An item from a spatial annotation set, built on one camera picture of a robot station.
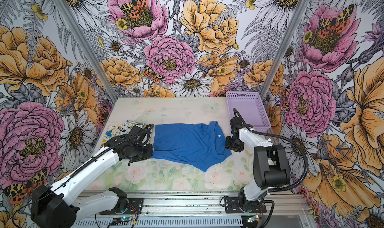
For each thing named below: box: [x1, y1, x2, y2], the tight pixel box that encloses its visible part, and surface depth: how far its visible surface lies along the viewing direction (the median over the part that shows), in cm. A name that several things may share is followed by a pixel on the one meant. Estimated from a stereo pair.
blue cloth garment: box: [152, 121, 233, 172], surface depth 96 cm
